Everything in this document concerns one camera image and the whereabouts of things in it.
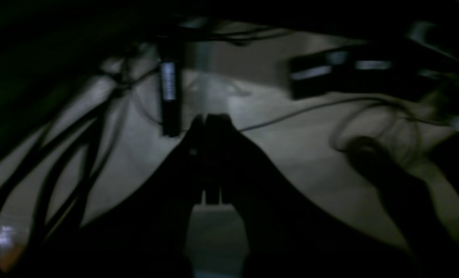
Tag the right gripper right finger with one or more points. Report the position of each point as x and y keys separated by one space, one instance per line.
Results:
x=288 y=235

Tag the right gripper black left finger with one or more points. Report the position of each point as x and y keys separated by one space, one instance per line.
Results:
x=142 y=237

